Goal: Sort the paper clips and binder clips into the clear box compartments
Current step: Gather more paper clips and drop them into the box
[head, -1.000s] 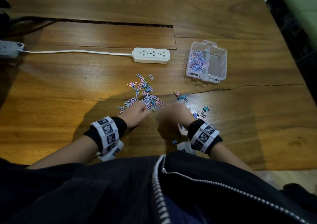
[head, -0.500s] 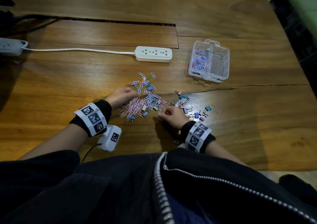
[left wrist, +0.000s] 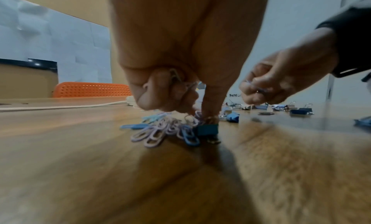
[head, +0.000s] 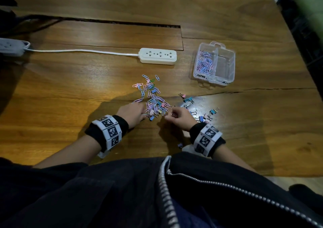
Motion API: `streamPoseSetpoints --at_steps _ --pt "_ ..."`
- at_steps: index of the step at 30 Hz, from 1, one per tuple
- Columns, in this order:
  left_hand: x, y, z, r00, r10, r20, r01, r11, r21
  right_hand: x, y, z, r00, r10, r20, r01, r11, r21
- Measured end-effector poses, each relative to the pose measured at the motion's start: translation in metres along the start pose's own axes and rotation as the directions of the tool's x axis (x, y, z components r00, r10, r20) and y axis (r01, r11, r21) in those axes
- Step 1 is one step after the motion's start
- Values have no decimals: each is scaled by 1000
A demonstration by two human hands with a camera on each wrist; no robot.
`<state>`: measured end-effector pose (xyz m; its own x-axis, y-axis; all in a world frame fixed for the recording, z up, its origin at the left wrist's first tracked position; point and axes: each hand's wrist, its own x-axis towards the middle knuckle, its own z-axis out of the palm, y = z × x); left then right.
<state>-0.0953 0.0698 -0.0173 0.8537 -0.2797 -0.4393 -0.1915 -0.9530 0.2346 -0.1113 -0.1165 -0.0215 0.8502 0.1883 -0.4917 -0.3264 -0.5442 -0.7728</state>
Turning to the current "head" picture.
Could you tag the black desktop device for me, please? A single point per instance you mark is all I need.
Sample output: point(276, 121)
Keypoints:
point(6, 0)

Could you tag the black zip jacket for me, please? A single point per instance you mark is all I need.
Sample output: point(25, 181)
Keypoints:
point(75, 197)

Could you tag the person's left forearm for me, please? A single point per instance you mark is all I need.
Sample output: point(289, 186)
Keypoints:
point(68, 152)

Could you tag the person's left hand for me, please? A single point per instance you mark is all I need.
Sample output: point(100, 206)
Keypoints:
point(132, 114)

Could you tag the person's right forearm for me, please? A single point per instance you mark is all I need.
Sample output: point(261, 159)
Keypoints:
point(232, 159)

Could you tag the pile of pastel paper clips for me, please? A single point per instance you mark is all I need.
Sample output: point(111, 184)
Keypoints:
point(151, 96)
point(205, 62)

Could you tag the person's right hand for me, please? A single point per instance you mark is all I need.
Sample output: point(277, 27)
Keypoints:
point(181, 119)

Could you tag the scatter of small binder clips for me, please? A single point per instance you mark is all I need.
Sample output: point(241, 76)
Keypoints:
point(188, 99)

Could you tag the white power strip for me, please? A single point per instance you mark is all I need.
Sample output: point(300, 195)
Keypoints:
point(157, 56)

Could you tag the clear plastic compartment box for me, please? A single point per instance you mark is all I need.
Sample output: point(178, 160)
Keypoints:
point(224, 65)

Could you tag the green cushioned stool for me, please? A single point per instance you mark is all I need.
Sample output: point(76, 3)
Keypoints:
point(306, 0)
point(318, 28)

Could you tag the grey power adapter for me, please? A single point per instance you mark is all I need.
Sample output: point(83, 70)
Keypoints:
point(12, 47)

